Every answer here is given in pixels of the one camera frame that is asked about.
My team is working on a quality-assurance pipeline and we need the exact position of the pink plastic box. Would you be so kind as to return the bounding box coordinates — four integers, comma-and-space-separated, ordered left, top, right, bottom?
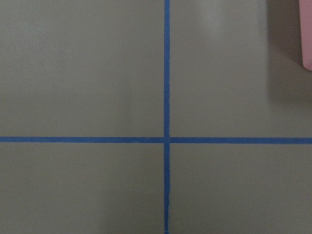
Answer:
299, 0, 312, 71

